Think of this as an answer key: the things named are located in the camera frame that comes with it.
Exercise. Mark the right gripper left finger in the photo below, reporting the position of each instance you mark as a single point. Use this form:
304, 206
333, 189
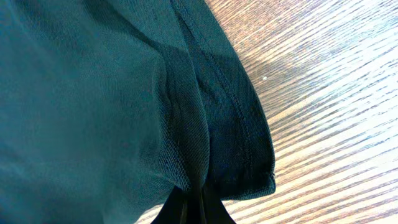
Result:
174, 210

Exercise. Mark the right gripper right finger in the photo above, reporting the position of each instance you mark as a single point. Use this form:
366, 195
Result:
212, 210

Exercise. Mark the black t-shirt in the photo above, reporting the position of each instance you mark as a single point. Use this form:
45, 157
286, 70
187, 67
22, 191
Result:
108, 105

